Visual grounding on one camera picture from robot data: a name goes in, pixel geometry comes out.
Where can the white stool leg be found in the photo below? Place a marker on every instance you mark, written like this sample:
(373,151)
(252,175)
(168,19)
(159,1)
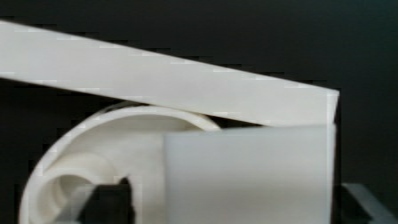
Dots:
(250,176)

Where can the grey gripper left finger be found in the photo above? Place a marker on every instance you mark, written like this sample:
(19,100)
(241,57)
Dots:
(101,205)

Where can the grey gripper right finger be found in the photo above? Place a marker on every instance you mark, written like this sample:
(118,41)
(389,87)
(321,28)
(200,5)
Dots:
(381,215)

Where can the white round stool seat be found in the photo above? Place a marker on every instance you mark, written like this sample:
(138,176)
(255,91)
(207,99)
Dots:
(110,151)

